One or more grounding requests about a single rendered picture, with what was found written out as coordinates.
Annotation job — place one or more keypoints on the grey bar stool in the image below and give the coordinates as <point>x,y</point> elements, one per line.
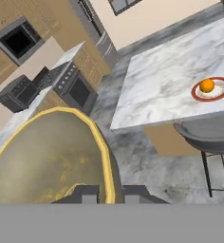
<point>209,139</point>

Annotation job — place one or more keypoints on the marble dining counter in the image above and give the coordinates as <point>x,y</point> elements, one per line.
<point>177,76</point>

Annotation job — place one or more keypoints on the grey stove with oven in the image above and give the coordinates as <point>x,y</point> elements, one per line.
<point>73,87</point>

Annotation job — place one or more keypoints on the white plate with red rim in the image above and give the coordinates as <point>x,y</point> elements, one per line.
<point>212,89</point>

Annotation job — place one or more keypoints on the grey fridge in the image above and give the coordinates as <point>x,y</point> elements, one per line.
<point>96,30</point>

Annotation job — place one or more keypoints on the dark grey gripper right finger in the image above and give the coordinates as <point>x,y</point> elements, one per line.
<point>139,194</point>

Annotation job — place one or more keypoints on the black microwave oven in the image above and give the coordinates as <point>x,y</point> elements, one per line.
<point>17,94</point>

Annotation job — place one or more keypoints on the tan wall cupboards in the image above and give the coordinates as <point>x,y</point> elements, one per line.
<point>9,38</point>

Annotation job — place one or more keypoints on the grey bowl with yellow rim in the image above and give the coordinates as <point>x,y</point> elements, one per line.
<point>50,158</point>

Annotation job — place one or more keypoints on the orange round food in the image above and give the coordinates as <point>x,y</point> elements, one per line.
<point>207,85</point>

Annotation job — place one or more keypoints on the dark framed window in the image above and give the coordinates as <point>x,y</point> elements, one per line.
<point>123,5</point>

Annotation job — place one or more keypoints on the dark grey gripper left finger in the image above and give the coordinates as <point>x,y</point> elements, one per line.
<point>85,193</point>

